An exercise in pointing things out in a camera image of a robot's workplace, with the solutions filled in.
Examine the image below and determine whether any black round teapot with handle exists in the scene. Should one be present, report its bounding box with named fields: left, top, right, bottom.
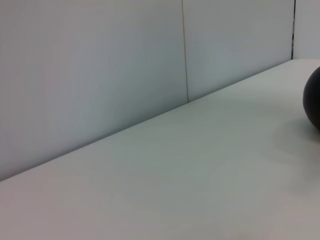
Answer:
left=302, top=66, right=320, bottom=131

